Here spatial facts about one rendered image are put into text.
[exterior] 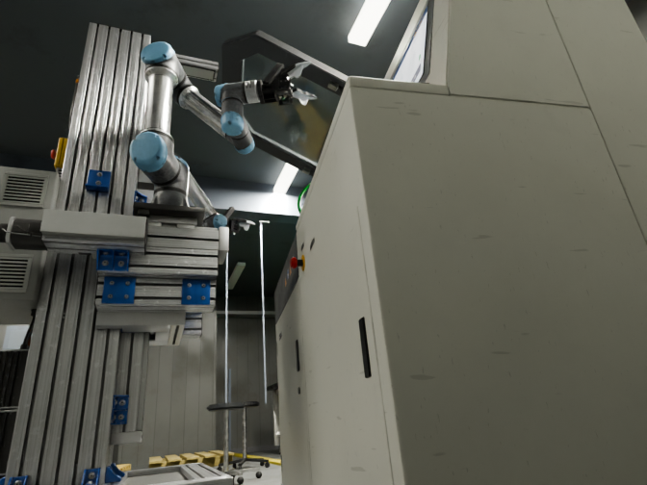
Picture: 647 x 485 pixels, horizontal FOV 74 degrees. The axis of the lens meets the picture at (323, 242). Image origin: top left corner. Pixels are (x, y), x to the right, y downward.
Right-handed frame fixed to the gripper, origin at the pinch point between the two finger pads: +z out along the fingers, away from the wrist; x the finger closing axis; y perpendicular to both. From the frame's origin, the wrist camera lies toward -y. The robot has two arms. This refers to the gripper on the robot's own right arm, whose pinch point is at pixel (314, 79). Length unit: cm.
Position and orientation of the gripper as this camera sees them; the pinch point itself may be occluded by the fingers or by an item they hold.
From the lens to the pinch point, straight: 161.5
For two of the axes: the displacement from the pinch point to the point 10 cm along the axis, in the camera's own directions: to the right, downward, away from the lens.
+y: 0.7, 8.6, -5.1
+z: 9.9, -1.1, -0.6
